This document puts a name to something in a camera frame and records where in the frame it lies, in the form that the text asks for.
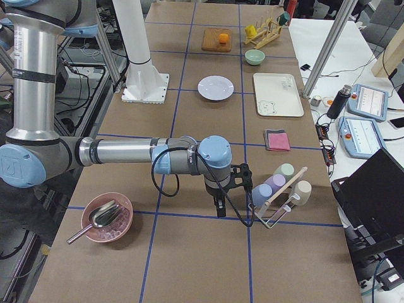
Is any small black device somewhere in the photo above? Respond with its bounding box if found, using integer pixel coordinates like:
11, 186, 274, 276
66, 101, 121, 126
300, 64, 311, 71

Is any dark green mug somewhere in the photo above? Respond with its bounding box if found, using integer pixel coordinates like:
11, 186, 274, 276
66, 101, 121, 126
276, 11, 290, 27

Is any beige plastic cup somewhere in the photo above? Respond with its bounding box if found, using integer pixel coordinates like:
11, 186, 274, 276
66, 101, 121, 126
292, 180, 312, 206

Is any orange fruit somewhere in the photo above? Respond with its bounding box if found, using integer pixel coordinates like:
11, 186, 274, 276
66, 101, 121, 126
218, 33, 229, 45

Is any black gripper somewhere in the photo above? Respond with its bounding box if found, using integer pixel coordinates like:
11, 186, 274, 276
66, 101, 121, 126
204, 163, 253, 217

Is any wooden mug rack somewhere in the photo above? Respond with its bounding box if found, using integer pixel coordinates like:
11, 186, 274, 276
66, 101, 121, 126
243, 10, 282, 49

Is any light green bowl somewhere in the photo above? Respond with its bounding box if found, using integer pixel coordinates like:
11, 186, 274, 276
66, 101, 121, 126
244, 49, 266, 66

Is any yellow mug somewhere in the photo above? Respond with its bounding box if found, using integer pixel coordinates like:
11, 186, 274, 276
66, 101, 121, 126
244, 25, 258, 39

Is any pink grey folded cloth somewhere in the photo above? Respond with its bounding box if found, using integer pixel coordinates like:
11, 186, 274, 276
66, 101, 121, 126
264, 129, 290, 152

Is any blue plastic cup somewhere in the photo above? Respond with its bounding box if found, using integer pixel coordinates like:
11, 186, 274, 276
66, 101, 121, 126
252, 183, 273, 207

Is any black usb hub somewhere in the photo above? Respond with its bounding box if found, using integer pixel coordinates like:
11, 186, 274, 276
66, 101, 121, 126
316, 125, 329, 140

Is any white round plate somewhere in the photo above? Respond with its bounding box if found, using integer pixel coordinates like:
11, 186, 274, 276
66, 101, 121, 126
198, 75, 234, 101

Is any white wire cup rack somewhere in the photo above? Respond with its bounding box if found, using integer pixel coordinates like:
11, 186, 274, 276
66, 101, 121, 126
248, 167, 307, 229

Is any cream bear tray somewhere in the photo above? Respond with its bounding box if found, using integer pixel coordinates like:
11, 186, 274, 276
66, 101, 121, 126
253, 73, 304, 117

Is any black laptop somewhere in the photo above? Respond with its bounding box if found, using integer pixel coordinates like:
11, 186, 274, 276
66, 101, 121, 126
331, 148, 403, 267

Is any wooden tray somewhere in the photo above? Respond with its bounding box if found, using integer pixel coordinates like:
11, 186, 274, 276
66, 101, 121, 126
201, 28, 232, 52

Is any far teach pendant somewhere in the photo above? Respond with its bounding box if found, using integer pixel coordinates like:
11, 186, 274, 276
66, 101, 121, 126
347, 84, 389, 122

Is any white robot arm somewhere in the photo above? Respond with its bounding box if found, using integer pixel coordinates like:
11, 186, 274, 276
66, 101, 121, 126
113, 0, 170, 104

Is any aluminium frame post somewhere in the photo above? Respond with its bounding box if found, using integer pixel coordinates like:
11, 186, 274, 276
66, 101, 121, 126
302, 0, 358, 99

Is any pink bowl with ice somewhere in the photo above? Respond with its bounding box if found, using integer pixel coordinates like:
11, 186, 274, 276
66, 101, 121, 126
81, 192, 133, 243

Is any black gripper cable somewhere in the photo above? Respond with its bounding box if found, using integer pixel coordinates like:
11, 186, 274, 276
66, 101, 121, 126
150, 145, 255, 228

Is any near teach pendant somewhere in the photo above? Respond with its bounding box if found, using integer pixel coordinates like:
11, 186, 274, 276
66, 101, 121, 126
338, 117, 386, 159

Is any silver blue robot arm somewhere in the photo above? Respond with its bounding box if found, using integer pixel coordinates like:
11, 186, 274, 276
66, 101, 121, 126
1, 1, 253, 217

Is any black water bottle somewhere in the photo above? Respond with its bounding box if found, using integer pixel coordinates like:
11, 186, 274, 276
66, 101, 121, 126
326, 85, 352, 120

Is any green plastic cup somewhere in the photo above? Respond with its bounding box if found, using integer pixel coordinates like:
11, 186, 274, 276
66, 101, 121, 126
274, 163, 295, 181

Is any metal scoop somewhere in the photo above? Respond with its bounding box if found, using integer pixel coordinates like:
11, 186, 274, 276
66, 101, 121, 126
66, 200, 122, 244

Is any purple plastic cup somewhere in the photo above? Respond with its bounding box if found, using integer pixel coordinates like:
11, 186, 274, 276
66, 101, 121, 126
264, 174, 286, 193

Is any teach pendant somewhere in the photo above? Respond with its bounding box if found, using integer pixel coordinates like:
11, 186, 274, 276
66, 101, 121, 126
347, 84, 389, 122
338, 117, 386, 159

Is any small metal tin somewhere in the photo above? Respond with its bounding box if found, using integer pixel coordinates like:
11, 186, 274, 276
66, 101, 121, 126
310, 95, 322, 107

